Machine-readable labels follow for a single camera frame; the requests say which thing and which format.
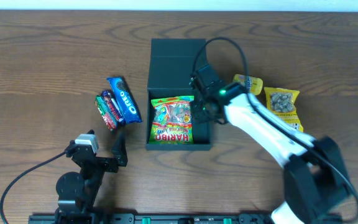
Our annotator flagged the yellow Mentos gum bottle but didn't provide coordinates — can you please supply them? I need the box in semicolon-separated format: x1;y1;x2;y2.
233;74;263;95

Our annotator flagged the green Haribo gummy bag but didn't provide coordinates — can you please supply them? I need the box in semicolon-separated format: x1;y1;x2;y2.
149;95;194;144

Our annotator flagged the blue Oreo cookie pack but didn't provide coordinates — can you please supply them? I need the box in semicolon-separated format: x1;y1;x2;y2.
107;77;142;124

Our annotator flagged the yellow Hacks candy bag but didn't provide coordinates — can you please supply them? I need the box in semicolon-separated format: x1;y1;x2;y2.
264;87;304;132

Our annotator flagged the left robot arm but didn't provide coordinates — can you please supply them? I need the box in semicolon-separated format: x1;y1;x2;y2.
55;129;128;223

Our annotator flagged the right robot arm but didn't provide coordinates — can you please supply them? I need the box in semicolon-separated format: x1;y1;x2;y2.
190;65;354;223

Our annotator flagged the dark green gift box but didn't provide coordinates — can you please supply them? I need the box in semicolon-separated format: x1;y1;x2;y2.
145;39;213;151

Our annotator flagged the green red snack bar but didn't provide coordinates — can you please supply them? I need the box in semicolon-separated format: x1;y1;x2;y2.
94;95;117;132

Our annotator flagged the purple red candy bar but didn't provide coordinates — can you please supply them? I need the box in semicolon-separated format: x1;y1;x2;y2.
101;90;126;126

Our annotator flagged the black right camera cable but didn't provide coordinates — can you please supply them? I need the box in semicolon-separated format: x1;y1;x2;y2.
191;37;358;224

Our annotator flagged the black camera cable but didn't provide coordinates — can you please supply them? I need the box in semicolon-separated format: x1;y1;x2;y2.
191;37;358;224
0;151;68;224

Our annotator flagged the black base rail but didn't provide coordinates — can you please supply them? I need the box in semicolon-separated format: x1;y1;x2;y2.
28;213;275;224

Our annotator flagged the black left camera cable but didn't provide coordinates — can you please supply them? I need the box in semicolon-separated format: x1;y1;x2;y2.
0;151;68;224

